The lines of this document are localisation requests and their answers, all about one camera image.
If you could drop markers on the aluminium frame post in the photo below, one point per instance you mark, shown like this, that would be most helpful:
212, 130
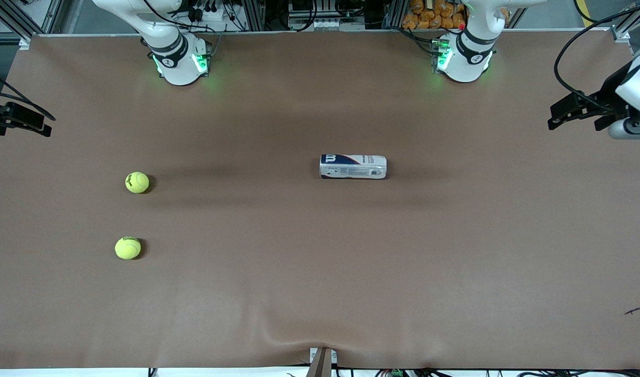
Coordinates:
393, 13
253, 13

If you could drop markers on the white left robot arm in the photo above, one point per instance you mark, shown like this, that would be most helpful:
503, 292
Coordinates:
469, 57

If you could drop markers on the Wilson tennis ball can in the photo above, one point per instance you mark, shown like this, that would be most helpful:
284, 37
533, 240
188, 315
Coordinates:
354, 166

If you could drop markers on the small black twig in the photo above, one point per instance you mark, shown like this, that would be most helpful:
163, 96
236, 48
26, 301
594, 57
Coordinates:
639, 309

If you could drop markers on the aluminium frame strut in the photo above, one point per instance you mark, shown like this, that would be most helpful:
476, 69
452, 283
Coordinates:
13, 21
621, 34

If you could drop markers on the brown table mat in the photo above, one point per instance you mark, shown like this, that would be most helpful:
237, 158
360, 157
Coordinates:
320, 262

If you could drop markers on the white power strip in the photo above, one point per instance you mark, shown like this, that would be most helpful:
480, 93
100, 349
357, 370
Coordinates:
205, 13

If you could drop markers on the grey metal bracket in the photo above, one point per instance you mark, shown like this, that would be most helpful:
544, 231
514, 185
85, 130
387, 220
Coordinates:
322, 361

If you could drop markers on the orange pastry pile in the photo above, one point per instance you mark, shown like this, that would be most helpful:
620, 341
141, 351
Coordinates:
435, 13

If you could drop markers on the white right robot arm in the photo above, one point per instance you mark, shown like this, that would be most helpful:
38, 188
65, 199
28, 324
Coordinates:
178, 63

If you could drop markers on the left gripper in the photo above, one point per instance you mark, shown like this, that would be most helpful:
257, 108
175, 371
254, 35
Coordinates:
609, 96

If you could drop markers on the yellow tennis ball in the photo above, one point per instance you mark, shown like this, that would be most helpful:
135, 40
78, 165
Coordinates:
136, 182
128, 247

